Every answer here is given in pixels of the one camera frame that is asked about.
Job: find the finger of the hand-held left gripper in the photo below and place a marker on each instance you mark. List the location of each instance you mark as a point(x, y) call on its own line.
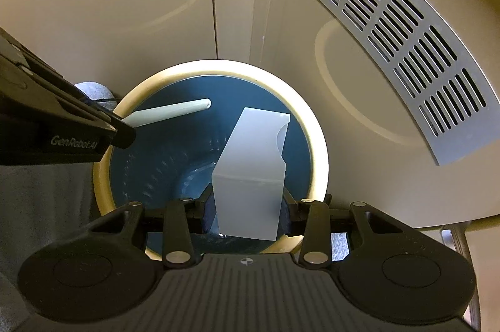
point(121, 133)

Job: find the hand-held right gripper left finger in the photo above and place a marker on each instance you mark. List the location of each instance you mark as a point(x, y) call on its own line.
point(209, 214)

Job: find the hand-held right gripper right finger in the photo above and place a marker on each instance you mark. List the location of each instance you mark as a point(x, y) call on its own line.
point(287, 215)

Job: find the blue bin with cream rim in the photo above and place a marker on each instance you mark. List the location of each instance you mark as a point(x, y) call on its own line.
point(156, 168)

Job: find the cream paper tube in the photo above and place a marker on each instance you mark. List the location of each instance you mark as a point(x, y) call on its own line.
point(172, 110)

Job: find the white cardboard box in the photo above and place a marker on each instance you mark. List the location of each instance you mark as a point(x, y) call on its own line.
point(250, 168)

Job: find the beige cabinet door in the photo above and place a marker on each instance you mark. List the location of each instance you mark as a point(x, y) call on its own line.
point(117, 4)
point(297, 4)

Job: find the grey vent grille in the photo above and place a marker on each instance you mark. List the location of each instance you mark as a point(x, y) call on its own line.
point(398, 43)

